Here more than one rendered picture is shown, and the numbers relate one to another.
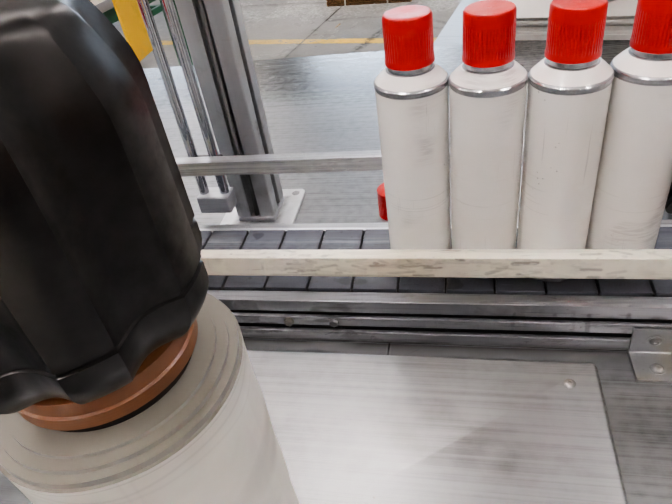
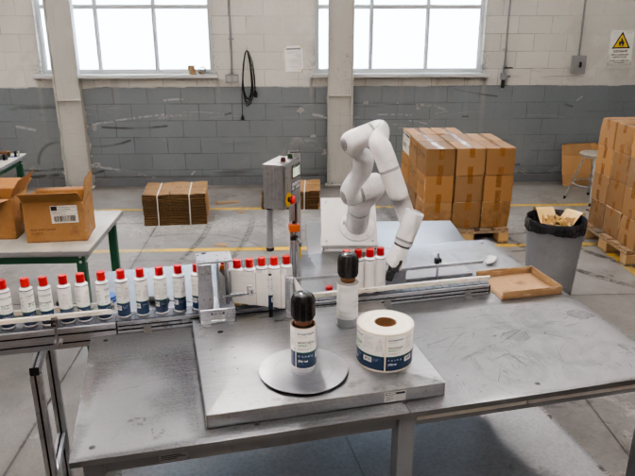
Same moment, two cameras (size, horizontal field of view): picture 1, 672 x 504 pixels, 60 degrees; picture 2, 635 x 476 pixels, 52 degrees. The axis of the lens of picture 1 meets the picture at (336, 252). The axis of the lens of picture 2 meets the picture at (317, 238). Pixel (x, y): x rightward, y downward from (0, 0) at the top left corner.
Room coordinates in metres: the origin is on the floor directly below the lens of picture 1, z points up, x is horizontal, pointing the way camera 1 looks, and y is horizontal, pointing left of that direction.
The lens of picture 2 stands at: (-1.85, 1.35, 2.06)
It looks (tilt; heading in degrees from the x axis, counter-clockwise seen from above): 19 degrees down; 330
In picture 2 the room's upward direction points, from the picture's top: straight up
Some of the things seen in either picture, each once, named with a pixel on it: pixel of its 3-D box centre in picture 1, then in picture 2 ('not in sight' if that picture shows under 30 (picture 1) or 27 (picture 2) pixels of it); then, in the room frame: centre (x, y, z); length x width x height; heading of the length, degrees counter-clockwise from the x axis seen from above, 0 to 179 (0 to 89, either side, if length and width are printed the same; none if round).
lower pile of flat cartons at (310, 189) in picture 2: not in sight; (291, 194); (4.48, -1.93, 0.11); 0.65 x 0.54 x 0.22; 60
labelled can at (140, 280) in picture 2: not in sight; (141, 291); (0.62, 0.76, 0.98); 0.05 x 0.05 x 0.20
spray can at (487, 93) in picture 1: (485, 151); (357, 271); (0.37, -0.12, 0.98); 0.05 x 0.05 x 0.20
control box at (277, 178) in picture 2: not in sight; (282, 182); (0.54, 0.16, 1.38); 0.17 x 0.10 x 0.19; 129
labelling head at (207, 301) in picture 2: not in sight; (214, 286); (0.45, 0.51, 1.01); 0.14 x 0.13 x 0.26; 74
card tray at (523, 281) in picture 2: not in sight; (517, 281); (0.15, -0.88, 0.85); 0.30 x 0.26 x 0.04; 74
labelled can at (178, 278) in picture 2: not in sight; (179, 287); (0.58, 0.62, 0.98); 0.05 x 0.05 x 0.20
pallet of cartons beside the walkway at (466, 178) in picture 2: not in sight; (452, 181); (2.99, -2.96, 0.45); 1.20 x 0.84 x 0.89; 154
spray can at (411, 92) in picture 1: (414, 151); not in sight; (0.39, -0.07, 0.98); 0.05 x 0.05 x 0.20
